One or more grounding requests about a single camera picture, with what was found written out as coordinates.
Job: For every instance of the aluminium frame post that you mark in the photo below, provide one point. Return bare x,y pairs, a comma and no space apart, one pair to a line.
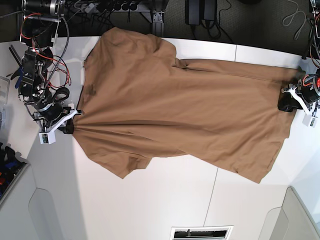
156,19

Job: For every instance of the white camera box image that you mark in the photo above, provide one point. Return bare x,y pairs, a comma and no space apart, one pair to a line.
47,137
309,120

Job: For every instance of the brown t-shirt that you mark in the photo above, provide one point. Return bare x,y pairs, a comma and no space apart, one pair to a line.
140,102

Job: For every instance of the white camera box image left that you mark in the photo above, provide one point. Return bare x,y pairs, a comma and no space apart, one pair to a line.
47,137

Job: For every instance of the black power adapter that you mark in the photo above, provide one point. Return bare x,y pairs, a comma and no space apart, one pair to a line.
192,12

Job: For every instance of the white camera box image right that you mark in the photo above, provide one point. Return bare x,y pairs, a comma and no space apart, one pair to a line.
309,120

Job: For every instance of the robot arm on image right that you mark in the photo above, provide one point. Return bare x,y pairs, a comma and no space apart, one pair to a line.
313,47

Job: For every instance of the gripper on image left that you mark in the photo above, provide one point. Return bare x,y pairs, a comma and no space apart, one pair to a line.
48,114

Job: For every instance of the clear plastic box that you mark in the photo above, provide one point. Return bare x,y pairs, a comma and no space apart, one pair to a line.
4,93

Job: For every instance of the grey bin of clamps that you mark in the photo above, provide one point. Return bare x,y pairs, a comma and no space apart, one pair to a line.
11,169

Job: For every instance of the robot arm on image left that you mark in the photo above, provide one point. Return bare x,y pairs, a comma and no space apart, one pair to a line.
44,77

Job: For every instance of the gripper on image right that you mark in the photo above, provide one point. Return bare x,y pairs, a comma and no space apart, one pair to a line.
303,95

